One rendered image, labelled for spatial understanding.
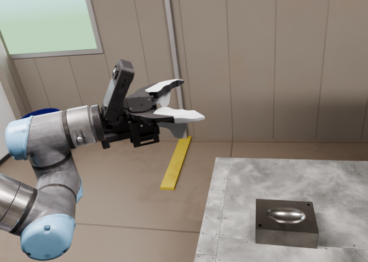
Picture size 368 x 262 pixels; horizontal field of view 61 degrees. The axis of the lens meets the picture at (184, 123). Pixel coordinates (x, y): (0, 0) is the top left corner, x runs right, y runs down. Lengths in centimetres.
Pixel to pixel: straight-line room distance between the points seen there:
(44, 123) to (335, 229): 102
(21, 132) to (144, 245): 179
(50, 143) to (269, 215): 83
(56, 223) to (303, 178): 113
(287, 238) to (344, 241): 19
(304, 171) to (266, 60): 160
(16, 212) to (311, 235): 89
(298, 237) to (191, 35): 214
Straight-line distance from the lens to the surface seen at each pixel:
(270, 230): 114
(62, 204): 57
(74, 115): 60
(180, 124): 58
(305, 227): 116
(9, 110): 384
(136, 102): 61
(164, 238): 232
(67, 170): 65
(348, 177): 152
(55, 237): 54
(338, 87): 311
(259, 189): 139
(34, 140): 61
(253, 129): 321
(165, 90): 67
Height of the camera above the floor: 170
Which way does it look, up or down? 28 degrees down
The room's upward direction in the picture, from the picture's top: 7 degrees counter-clockwise
